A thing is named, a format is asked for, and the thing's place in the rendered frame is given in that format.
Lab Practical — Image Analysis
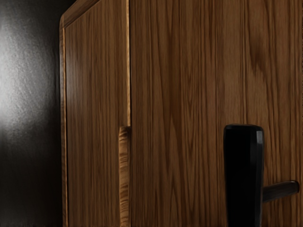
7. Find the brown wooden drawer cabinet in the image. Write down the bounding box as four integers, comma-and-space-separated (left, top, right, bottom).
59, 0, 303, 227

